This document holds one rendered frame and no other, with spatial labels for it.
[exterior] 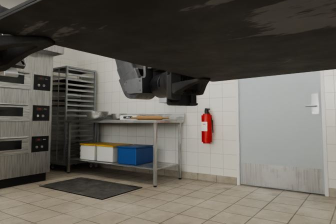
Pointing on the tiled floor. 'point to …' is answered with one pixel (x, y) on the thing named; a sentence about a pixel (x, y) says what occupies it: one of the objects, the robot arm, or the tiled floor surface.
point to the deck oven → (27, 120)
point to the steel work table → (177, 118)
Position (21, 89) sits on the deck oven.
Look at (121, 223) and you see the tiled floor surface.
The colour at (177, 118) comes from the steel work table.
